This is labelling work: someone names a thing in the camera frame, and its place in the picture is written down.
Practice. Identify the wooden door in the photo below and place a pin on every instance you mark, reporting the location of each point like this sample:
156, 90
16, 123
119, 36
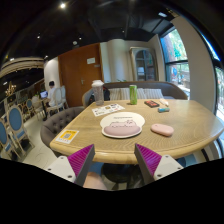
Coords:
77, 69

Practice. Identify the green drink can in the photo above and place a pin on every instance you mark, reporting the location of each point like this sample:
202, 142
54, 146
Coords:
133, 94

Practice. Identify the teal small object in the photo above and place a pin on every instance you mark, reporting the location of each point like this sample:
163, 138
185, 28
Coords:
161, 110

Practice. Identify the printed menu sheet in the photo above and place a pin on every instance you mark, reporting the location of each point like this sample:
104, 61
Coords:
107, 109

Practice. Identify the window with black frame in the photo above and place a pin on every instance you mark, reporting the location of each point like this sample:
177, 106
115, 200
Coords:
176, 60

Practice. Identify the blue white chair near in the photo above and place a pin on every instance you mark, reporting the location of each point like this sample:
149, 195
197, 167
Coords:
13, 135

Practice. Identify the cream tube object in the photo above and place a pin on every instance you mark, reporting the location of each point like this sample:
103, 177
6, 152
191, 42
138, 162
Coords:
164, 102

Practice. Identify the seated person in white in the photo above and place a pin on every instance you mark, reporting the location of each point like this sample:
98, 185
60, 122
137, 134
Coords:
51, 101

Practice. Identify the pink cat mouse pad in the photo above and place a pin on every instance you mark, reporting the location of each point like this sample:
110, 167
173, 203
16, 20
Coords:
122, 125

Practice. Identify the dark red small box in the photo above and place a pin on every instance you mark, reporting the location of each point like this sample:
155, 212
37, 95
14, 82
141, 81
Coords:
151, 104

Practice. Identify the round wooden table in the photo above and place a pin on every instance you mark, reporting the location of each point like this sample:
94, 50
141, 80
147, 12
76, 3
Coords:
186, 128

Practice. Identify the grey tufted chair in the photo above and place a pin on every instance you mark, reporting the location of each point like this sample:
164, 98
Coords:
56, 123

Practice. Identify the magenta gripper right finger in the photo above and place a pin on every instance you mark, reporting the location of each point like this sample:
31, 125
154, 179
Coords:
153, 166

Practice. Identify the pink computer mouse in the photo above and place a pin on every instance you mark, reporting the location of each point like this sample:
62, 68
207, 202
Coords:
162, 129

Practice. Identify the yellow QR code sticker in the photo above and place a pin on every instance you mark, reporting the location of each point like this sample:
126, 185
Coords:
67, 136

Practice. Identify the clear shaker bottle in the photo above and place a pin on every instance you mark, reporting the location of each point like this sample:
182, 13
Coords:
97, 87

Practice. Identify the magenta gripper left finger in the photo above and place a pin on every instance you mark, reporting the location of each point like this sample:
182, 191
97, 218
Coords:
73, 168

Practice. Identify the arched mirror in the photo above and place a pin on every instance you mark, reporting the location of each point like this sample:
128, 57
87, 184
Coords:
144, 64

